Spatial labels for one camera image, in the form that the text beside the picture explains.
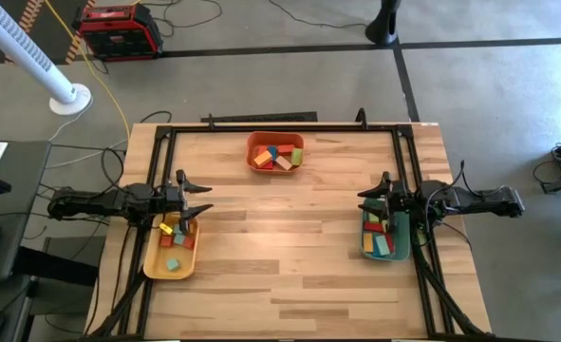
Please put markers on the black hazard striped mat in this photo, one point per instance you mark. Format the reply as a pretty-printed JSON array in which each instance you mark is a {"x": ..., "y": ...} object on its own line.
[{"x": 52, "y": 28}]

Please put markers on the orange thick block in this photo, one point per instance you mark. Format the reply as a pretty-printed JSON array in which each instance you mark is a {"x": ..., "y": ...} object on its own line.
[{"x": 263, "y": 158}]

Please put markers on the teal block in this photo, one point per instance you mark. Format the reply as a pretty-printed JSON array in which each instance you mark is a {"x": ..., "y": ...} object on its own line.
[{"x": 382, "y": 245}]

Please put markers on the orange plastic bin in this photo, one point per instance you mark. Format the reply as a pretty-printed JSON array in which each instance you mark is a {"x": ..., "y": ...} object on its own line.
[{"x": 254, "y": 142}]

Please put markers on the black stand base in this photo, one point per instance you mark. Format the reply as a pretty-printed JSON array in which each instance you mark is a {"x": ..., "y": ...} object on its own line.
[{"x": 384, "y": 24}]

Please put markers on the black flat rail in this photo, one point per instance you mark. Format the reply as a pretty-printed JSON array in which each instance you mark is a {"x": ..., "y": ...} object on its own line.
[{"x": 261, "y": 117}]

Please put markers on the teal plastic bin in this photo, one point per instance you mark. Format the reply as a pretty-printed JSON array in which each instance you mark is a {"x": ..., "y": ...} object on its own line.
[{"x": 403, "y": 237}]

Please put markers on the blue thick block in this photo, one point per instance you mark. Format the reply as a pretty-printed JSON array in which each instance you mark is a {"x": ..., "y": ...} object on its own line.
[{"x": 273, "y": 151}]

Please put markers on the white tower fan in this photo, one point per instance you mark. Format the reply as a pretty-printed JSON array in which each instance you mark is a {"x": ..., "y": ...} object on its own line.
[{"x": 24, "y": 52}]

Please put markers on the small red cube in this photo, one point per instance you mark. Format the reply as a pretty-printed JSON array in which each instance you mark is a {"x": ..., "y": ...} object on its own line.
[
  {"x": 188, "y": 243},
  {"x": 166, "y": 241}
]

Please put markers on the green thick block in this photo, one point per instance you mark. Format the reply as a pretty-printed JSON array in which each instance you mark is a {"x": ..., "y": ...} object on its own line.
[{"x": 297, "y": 157}]

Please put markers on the dark grey side table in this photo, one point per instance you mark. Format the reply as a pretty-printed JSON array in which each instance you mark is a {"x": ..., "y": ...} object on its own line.
[{"x": 24, "y": 166}]

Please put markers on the red thick block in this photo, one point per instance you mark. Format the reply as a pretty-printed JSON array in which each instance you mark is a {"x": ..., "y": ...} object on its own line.
[{"x": 267, "y": 165}]

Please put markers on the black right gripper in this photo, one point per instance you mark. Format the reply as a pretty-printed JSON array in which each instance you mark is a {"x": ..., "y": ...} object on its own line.
[{"x": 403, "y": 199}]

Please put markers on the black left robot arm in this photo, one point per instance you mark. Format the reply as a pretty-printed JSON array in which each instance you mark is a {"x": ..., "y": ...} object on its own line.
[{"x": 99, "y": 202}]

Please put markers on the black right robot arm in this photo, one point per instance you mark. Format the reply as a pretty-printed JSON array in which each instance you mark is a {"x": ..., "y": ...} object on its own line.
[{"x": 479, "y": 202}]

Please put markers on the red-orange thick block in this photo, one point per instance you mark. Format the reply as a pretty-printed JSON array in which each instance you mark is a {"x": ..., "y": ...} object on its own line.
[{"x": 286, "y": 149}]

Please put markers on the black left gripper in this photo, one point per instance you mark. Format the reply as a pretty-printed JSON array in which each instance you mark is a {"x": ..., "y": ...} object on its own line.
[{"x": 171, "y": 199}]

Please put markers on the natural wood thick block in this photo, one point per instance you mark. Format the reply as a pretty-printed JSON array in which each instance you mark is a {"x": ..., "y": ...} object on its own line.
[{"x": 284, "y": 163}]

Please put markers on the small teal cube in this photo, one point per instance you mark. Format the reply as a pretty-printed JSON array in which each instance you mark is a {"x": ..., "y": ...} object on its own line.
[
  {"x": 179, "y": 239},
  {"x": 176, "y": 231},
  {"x": 173, "y": 264}
]

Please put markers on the yellow tape tag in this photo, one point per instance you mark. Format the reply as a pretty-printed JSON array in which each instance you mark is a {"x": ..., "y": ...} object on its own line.
[{"x": 166, "y": 229}]

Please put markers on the yellow plastic bin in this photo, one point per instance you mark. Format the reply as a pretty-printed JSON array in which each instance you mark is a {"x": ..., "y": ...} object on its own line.
[{"x": 185, "y": 266}]

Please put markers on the black aluminium table frame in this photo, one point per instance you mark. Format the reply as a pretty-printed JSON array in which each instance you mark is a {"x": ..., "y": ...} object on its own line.
[{"x": 213, "y": 128}]

